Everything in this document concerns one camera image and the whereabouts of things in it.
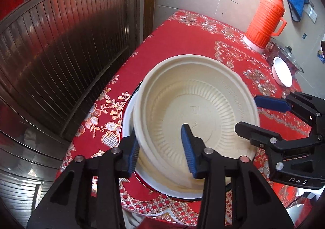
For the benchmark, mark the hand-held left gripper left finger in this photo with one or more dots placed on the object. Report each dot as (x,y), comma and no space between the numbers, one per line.
(133,155)

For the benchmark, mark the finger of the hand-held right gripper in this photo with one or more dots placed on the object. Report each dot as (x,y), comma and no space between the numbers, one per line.
(271,104)
(264,135)

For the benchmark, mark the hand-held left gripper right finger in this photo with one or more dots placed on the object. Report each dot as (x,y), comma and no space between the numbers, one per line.
(189,150)

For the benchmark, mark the beige disposable plate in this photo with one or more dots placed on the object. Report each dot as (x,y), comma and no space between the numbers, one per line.
(198,96)

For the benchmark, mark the small white bowl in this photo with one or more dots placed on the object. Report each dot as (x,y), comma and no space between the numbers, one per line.
(282,72)

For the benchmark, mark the white plate under bowl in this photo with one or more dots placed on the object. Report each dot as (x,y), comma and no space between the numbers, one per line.
(165,191)

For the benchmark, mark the metal pot with lid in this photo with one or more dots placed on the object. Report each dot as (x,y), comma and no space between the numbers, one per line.
(292,57)

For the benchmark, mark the orange thermos flask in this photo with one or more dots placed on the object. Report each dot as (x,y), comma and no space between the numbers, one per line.
(265,20)

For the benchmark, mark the red floral tablecloth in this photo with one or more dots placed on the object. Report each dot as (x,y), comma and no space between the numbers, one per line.
(203,35)

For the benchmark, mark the ribbed metal door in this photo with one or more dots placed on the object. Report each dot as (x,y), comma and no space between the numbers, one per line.
(63,41)

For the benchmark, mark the white wall switch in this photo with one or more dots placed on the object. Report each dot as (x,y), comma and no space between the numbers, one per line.
(311,13)

